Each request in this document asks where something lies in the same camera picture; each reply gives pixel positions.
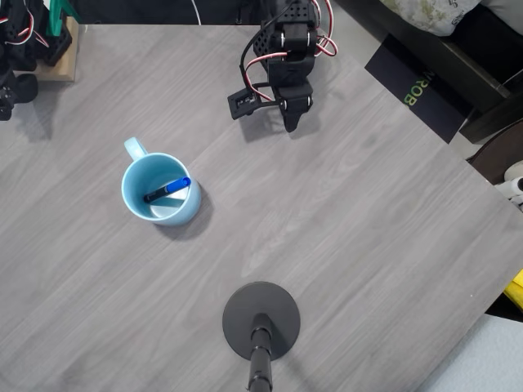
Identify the dark brown round furniture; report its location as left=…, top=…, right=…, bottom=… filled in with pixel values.
left=465, top=120, right=523, bottom=185

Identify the wooden base board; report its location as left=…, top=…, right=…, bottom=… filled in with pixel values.
left=11, top=16, right=79, bottom=82

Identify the black round-base camera stand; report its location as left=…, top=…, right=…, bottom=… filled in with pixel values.
left=221, top=281, right=302, bottom=392

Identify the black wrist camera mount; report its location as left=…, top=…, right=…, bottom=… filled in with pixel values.
left=226, top=83, right=283, bottom=120

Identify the green table clamp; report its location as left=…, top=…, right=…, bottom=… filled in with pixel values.
left=44, top=0, right=81, bottom=38

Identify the red white servo wire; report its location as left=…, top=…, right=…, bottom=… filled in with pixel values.
left=313, top=0, right=339, bottom=60
left=244, top=51, right=287, bottom=102

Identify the white green patterned cushion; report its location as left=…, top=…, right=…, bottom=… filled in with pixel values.
left=379, top=0, right=483, bottom=38

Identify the light blue mug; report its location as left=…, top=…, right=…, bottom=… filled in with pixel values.
left=120, top=136, right=202, bottom=228

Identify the black box green lettering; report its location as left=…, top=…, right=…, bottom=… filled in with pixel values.
left=364, top=33, right=475, bottom=144

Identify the white object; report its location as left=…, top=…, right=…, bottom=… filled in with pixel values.
left=494, top=161, right=523, bottom=212

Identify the yellow object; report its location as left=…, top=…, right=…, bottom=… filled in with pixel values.
left=503, top=269, right=523, bottom=310

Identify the light grey cloth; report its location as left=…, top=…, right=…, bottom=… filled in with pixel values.
left=416, top=312, right=523, bottom=392

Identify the black leader arm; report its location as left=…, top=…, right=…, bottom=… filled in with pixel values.
left=0, top=0, right=74, bottom=122

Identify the dark wooden furniture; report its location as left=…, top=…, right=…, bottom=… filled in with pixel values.
left=334, top=0, right=523, bottom=144

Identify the blue marker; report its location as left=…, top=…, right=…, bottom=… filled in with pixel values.
left=142, top=176, right=192, bottom=204

